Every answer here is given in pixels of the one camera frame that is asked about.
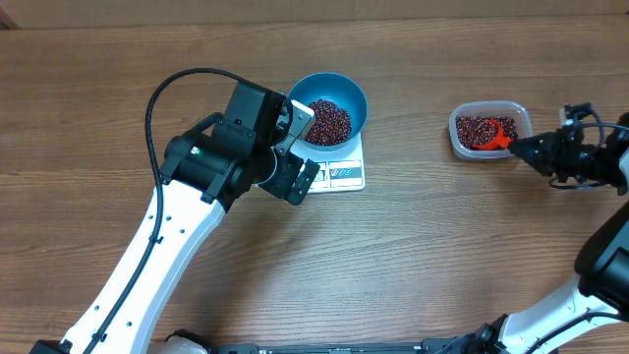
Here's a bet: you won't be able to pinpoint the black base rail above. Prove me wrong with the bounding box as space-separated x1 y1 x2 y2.
161 324 492 354

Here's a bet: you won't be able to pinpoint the white digital kitchen scale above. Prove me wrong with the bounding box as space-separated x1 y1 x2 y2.
291 133 366 194

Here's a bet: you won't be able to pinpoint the red measuring scoop blue handle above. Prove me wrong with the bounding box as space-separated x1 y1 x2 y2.
473 119 513 150

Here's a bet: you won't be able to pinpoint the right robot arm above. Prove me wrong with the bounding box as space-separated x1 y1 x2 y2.
420 104 628 353

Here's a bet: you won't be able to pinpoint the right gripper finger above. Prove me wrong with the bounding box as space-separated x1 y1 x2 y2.
508 132 560 150
510 145 555 176

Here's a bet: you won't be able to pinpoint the blue metal bowl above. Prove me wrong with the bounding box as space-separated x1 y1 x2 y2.
289 72 369 151

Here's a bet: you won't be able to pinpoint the clear plastic container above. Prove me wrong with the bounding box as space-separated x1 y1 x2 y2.
448 100 534 160

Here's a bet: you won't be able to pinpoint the red azuki beans in container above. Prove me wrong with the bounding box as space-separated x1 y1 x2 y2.
455 116 519 150

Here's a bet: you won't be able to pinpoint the red beans in bowl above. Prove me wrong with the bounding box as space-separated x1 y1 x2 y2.
305 98 352 147

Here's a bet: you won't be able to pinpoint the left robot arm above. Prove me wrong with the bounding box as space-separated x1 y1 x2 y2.
31 82 319 353

